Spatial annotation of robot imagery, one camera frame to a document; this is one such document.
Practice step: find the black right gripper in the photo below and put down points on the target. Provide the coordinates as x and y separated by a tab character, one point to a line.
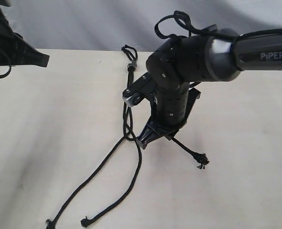
169	113

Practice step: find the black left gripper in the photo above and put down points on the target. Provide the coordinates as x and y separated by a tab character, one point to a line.
14	50

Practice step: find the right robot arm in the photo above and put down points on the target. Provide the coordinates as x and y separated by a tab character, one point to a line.
177	65

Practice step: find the grey backdrop cloth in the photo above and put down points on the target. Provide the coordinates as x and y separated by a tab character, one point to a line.
109	24

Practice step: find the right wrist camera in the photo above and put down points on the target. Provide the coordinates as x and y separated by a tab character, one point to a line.
142	88

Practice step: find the clear tape piece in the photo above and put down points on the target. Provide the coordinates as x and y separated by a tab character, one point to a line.
132	66

